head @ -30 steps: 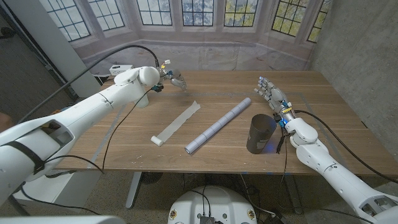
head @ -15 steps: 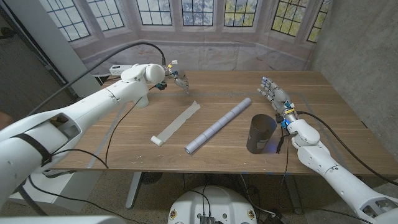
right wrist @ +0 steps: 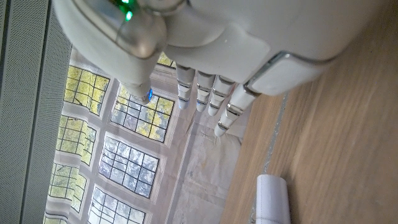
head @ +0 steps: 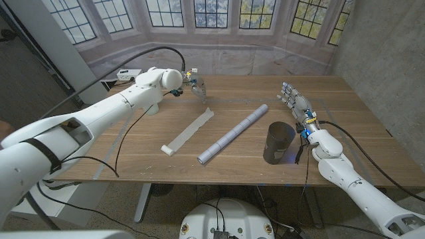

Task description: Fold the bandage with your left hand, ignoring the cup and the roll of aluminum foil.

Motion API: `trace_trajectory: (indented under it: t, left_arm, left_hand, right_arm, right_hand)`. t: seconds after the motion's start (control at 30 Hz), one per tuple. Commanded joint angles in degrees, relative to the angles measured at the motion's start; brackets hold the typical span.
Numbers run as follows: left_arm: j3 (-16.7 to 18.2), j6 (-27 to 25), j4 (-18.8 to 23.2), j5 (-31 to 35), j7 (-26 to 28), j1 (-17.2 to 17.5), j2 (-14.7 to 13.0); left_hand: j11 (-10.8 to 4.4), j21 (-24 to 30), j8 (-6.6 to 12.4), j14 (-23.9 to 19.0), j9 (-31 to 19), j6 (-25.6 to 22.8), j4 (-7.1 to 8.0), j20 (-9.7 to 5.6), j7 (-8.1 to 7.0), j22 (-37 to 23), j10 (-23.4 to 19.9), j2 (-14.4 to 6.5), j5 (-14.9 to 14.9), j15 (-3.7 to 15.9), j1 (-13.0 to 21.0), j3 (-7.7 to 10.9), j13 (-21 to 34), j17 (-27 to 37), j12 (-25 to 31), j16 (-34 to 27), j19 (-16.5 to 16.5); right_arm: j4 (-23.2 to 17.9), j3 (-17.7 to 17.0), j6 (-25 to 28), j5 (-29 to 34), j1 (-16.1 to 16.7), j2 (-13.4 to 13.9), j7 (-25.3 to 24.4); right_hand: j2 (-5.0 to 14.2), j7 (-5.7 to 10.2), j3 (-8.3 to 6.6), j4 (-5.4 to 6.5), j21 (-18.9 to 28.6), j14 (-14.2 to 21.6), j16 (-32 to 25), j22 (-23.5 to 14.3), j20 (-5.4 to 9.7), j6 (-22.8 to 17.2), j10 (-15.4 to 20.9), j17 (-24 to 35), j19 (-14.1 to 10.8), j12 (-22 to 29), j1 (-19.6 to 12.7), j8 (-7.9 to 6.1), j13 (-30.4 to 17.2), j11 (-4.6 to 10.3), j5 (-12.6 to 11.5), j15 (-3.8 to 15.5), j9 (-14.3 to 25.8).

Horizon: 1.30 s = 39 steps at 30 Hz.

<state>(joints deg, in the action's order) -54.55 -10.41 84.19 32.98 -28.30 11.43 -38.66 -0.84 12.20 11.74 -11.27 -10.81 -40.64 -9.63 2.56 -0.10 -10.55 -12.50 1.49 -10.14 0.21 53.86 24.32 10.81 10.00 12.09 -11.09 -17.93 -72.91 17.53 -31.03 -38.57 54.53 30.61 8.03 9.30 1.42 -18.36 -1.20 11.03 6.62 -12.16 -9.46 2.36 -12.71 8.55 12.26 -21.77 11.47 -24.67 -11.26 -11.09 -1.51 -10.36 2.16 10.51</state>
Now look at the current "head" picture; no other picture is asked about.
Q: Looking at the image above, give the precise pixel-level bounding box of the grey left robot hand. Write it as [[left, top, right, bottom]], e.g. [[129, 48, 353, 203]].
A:
[[189, 75, 207, 104]]

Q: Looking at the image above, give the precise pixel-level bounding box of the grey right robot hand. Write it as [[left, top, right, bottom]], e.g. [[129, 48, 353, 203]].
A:
[[277, 82, 319, 132]]

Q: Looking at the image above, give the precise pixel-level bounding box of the white bandage strip with roll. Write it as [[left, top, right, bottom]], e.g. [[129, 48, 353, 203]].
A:
[[160, 107, 215, 157]]

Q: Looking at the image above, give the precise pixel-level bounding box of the dark brown cup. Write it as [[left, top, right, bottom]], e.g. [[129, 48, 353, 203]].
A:
[[262, 121, 296, 165]]

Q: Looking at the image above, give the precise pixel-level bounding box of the translucent white plastic cup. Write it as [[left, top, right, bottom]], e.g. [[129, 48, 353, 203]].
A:
[[144, 103, 160, 116]]

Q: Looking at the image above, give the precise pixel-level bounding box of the printed window backdrop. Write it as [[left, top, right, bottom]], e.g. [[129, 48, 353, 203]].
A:
[[41, 0, 355, 80]]

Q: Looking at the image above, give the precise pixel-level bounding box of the rolled grey paper tube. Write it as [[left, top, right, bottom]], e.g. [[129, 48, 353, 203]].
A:
[[197, 104, 269, 165]]

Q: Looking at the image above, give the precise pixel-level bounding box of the white power strip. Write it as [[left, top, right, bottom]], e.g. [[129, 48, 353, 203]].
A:
[[116, 68, 143, 82]]

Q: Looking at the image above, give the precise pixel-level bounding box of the grey metal table leg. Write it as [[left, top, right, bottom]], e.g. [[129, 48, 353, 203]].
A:
[[303, 185, 325, 230], [133, 183, 152, 224]]

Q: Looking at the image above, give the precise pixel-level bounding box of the black round fan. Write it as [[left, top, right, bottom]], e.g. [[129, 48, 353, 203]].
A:
[[149, 183, 175, 197]]

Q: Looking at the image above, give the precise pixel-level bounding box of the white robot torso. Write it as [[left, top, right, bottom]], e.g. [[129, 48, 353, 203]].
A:
[[179, 198, 276, 239]]

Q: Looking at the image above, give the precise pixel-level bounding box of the white floor platform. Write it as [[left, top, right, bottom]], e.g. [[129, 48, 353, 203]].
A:
[[9, 181, 110, 230]]

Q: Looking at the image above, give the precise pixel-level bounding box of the person's bare leg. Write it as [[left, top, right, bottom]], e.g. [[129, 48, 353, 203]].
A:
[[0, 119, 13, 142]]

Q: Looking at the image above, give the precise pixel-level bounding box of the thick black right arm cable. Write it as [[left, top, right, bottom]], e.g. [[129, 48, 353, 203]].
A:
[[317, 119, 425, 202]]

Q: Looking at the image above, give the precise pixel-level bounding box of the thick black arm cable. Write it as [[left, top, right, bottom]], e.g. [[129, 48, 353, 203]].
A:
[[39, 45, 187, 120], [317, 119, 425, 202]]

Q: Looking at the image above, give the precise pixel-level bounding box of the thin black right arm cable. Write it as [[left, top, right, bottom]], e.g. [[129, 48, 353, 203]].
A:
[[294, 123, 311, 227]]

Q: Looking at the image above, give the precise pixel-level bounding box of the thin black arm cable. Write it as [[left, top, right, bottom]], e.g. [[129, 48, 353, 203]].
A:
[[35, 91, 173, 239], [294, 123, 311, 227]]

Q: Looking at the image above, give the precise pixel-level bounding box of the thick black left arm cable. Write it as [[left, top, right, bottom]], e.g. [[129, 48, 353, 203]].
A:
[[39, 45, 187, 120]]

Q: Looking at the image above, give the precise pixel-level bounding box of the black power strip cable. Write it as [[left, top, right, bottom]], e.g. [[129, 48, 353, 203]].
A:
[[112, 78, 133, 88]]

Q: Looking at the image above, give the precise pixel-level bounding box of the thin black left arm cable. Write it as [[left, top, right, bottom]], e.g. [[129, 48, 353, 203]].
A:
[[35, 91, 173, 239]]

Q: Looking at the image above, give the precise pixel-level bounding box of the black torso cable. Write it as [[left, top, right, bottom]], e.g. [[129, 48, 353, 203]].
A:
[[201, 197, 227, 232]]

